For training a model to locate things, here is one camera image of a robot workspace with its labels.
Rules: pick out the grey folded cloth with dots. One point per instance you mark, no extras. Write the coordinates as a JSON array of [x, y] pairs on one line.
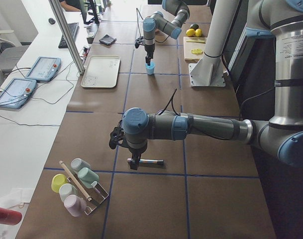
[[107, 40]]

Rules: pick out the aluminium frame post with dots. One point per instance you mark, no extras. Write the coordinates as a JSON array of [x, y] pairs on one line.
[[58, 12]]

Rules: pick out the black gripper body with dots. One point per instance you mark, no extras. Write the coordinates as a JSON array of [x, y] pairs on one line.
[[149, 49], [136, 151]]

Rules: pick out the black computer mouse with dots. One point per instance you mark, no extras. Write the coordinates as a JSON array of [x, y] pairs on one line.
[[51, 21]]

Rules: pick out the lemon slices stack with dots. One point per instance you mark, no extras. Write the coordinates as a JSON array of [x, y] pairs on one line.
[[197, 51]]

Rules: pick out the teach pendant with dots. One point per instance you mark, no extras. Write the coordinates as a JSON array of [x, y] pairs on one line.
[[17, 92], [44, 69]]

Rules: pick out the bamboo cutting board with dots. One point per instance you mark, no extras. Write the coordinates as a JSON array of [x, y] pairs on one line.
[[188, 46]]

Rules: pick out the white cup on rack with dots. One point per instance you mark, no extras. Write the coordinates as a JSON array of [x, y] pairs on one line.
[[66, 190]]

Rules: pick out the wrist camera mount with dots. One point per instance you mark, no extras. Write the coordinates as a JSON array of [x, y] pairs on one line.
[[139, 41], [117, 137]]

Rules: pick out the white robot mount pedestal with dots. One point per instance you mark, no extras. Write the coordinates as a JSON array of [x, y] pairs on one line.
[[208, 71]]

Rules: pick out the yellow plastic knife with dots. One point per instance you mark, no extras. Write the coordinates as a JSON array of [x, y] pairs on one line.
[[197, 41]]

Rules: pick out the red bottle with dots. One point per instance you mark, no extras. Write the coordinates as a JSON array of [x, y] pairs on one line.
[[9, 217]]

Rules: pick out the wooden rack handle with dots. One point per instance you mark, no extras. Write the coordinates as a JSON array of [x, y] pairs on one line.
[[76, 182]]

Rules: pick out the near teach pendant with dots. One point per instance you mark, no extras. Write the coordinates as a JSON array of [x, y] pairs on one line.
[[17, 92]]

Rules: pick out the yellow lemon upper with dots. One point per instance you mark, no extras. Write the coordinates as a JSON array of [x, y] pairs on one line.
[[190, 32]]

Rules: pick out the yellow lemon lower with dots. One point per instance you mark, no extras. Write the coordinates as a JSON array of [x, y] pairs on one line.
[[198, 32]]

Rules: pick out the far teach pendant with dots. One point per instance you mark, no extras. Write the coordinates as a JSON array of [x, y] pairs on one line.
[[44, 69]]

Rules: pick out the green avocado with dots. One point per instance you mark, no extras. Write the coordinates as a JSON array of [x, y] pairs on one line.
[[194, 26]]

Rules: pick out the yellow cup on rack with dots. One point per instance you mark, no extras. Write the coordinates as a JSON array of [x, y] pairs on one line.
[[57, 181]]

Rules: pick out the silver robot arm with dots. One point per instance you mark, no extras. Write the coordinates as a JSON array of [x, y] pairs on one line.
[[282, 135], [157, 21]]

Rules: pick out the grey cup on rack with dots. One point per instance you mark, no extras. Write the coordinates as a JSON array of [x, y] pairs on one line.
[[77, 164]]

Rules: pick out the light blue plastic cup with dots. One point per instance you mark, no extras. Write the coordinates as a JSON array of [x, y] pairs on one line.
[[150, 69]]

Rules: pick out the white wire cup rack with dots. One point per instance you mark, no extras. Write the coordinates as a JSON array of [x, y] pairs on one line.
[[98, 195]]

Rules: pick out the cream bear serving tray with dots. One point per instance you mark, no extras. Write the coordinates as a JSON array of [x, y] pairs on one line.
[[101, 71]]

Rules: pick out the green cup on rack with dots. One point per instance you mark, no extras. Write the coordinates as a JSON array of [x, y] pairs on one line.
[[88, 177]]

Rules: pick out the yellow lemon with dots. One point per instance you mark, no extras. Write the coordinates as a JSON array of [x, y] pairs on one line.
[[198, 32], [190, 32]]

